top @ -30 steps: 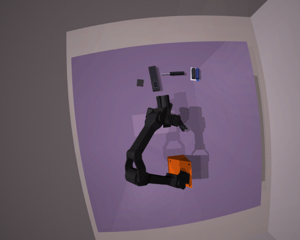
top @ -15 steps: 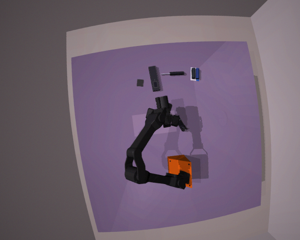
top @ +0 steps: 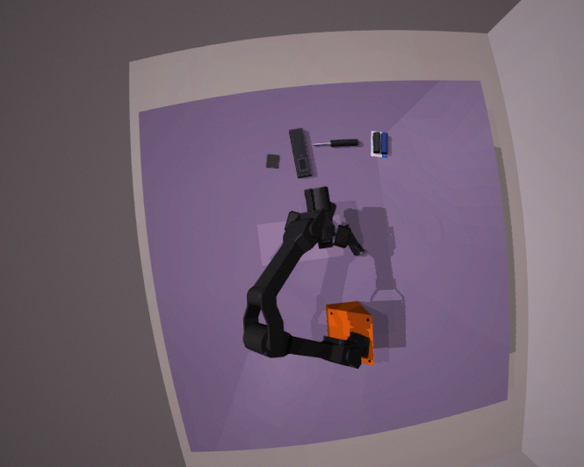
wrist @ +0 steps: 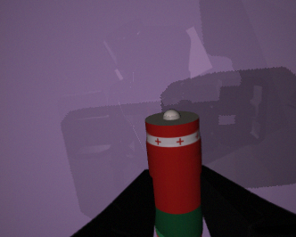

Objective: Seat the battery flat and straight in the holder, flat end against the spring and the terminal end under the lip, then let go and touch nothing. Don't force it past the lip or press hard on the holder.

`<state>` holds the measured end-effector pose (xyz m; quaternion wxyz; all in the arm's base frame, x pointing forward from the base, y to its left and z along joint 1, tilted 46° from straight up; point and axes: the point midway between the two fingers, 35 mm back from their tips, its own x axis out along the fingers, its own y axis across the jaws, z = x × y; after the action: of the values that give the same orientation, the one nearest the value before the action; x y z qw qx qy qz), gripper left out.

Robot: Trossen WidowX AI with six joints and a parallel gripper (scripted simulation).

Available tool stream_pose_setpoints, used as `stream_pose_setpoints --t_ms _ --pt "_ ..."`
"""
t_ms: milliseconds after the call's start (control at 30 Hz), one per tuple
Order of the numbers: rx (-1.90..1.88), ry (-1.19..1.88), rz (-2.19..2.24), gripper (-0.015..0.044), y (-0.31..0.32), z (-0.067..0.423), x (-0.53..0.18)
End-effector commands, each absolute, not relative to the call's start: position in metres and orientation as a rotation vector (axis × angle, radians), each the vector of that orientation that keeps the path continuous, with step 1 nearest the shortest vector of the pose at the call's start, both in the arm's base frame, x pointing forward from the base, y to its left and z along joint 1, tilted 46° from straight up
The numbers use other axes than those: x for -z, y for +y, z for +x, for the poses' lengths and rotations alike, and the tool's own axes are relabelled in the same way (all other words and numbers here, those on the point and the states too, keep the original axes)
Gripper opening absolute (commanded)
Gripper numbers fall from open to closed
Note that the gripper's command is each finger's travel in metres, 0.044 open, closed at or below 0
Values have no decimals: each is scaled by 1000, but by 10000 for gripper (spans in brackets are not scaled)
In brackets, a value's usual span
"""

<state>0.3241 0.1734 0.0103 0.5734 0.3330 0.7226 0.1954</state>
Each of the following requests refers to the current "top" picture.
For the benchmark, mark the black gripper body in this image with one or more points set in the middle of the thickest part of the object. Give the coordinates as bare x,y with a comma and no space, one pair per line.
342,235

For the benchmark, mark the black screwdriver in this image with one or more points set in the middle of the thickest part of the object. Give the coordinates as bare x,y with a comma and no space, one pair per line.
343,143

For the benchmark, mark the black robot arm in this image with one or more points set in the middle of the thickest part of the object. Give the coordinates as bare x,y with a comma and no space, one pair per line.
301,235

